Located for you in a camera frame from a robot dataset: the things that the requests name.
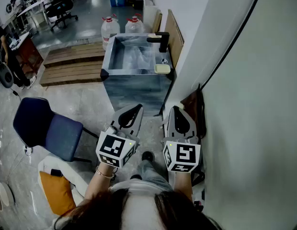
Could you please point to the clear water jug red cap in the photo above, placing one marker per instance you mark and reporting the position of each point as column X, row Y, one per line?
column 109, row 29
column 134, row 25

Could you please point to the red-brown desk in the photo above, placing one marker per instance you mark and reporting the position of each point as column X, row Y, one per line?
column 31, row 54

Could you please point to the long white table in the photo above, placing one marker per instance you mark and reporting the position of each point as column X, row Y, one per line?
column 31, row 7

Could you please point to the blue chair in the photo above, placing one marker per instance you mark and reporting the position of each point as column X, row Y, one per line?
column 43, row 126

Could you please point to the orange cushion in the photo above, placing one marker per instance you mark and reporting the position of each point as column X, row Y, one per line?
column 57, row 193

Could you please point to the large wooden board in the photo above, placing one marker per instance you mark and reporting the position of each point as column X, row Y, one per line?
column 173, row 37

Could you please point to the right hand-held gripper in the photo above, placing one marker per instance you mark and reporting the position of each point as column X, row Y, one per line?
column 185, row 153

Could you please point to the black round chair back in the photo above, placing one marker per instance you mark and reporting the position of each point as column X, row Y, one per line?
column 4, row 75

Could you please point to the chrome sink drain button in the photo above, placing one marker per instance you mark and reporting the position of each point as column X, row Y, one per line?
column 164, row 61

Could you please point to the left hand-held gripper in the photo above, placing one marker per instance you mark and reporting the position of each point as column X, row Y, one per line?
column 115, row 147

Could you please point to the person's grey trousers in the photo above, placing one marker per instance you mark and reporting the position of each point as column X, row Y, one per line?
column 151, row 174

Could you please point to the wooden slatted platform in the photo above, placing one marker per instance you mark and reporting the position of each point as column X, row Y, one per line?
column 71, row 66

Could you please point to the black faucet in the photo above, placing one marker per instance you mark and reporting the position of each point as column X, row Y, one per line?
column 163, row 42

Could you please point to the black office chair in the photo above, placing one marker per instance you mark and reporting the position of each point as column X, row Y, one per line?
column 60, row 6

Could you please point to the round beige stool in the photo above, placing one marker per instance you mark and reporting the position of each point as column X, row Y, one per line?
column 3, row 196

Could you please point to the person's right forearm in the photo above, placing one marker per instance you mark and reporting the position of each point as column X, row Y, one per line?
column 183, row 183

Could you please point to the black phone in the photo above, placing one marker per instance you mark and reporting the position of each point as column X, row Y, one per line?
column 56, row 172

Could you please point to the white armchair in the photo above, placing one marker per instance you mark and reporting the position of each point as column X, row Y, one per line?
column 76, row 178

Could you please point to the person's left forearm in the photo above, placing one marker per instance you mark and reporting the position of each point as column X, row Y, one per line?
column 98, row 186

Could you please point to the beige sponge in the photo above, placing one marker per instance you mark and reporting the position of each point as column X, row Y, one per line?
column 152, row 35

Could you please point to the white cabinet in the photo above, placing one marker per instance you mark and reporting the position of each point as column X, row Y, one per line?
column 149, row 13

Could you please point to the person's black shoe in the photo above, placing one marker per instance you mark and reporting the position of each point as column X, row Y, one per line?
column 148, row 156
column 136, row 177

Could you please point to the small wooden board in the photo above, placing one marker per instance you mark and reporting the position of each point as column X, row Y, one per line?
column 157, row 21

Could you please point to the person's white shirt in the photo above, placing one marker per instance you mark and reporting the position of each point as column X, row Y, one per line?
column 139, row 205

